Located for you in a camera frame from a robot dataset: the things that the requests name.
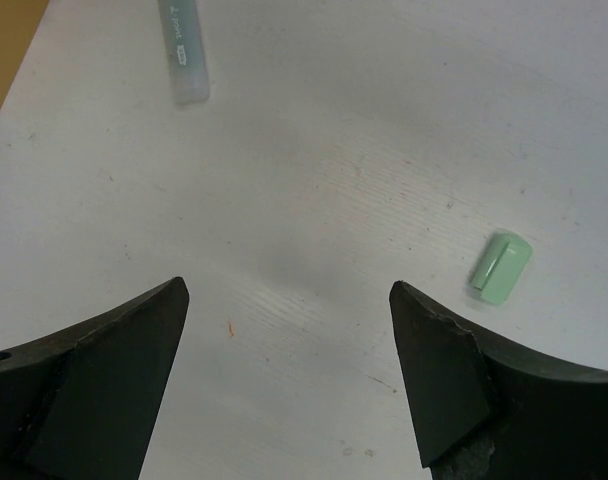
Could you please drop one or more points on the yellow drawer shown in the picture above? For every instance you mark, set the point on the yellow drawer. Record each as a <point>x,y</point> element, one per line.
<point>19,21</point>

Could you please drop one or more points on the green highlighter cap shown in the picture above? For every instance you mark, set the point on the green highlighter cap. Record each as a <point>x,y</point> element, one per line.
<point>499,267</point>

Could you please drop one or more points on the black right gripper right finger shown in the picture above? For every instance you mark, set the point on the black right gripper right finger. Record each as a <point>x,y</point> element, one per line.
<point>486,407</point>

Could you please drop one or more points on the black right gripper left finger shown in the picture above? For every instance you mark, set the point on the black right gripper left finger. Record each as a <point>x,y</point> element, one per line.
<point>82,403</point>

